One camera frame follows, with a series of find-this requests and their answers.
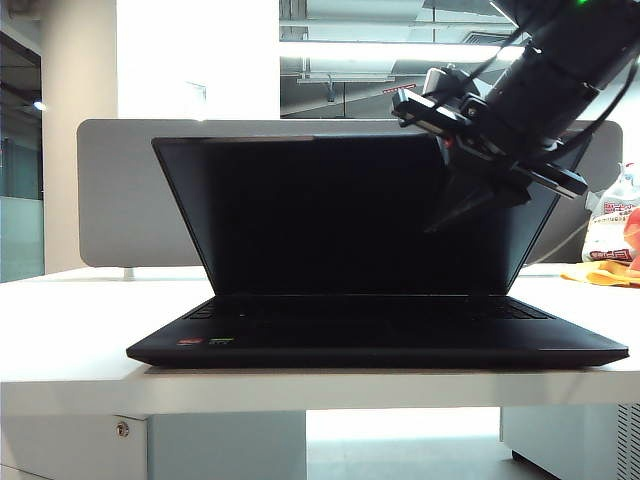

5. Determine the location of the silver wall switch panel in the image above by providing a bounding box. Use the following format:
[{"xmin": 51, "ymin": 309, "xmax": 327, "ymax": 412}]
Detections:
[{"xmin": 184, "ymin": 81, "xmax": 207, "ymax": 121}]

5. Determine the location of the white cabinet with vent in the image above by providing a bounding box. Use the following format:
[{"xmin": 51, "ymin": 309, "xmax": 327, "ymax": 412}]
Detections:
[{"xmin": 499, "ymin": 403, "xmax": 640, "ymax": 480}]

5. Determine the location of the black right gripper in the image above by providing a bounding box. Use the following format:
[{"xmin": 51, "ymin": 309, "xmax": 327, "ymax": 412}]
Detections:
[{"xmin": 391, "ymin": 88, "xmax": 589, "ymax": 233}]

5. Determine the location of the long ceiling light strip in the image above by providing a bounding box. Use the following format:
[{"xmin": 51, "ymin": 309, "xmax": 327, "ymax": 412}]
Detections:
[{"xmin": 279, "ymin": 41, "xmax": 526, "ymax": 64}]

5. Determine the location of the orange red plastic object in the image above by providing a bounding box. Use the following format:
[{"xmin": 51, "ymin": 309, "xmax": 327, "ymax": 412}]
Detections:
[{"xmin": 623, "ymin": 208, "xmax": 640, "ymax": 274}]

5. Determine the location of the black laptop computer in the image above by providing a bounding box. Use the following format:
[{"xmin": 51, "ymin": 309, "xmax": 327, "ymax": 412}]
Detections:
[{"xmin": 125, "ymin": 133, "xmax": 630, "ymax": 371}]

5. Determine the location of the grey fabric desk divider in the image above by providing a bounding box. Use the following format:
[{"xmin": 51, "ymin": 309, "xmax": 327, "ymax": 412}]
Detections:
[{"xmin": 76, "ymin": 118, "xmax": 624, "ymax": 269}]

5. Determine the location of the grey hanging ceiling rail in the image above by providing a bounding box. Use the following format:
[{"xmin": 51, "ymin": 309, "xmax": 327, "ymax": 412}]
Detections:
[{"xmin": 297, "ymin": 72, "xmax": 397, "ymax": 84}]

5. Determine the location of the thin black camera cable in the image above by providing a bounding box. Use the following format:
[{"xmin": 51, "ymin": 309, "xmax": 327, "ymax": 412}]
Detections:
[{"xmin": 449, "ymin": 19, "xmax": 532, "ymax": 90}]

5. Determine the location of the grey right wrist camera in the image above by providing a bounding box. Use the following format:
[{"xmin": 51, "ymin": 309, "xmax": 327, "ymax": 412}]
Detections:
[{"xmin": 422, "ymin": 66, "xmax": 474, "ymax": 101}]

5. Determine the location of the ceiling air vent grille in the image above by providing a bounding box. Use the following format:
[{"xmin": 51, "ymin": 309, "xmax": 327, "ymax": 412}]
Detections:
[{"xmin": 462, "ymin": 31, "xmax": 521, "ymax": 46}]

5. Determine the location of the white plastic bag red print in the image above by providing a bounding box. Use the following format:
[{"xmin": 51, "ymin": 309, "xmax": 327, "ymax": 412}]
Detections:
[{"xmin": 582, "ymin": 160, "xmax": 640, "ymax": 264}]

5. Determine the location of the white drawer pedestal with lock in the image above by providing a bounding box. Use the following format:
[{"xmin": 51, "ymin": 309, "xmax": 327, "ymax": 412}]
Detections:
[{"xmin": 0, "ymin": 412, "xmax": 307, "ymax": 480}]

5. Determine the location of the grey power cable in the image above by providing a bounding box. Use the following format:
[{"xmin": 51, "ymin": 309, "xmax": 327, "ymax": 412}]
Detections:
[{"xmin": 524, "ymin": 222, "xmax": 590, "ymax": 265}]

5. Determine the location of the yellow cloth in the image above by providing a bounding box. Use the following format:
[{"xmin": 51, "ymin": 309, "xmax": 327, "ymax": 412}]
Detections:
[{"xmin": 559, "ymin": 259, "xmax": 640, "ymax": 289}]

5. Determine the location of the looping black arm cable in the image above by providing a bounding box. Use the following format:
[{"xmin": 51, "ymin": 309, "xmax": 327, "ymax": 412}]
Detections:
[{"xmin": 549, "ymin": 49, "xmax": 640, "ymax": 151}]

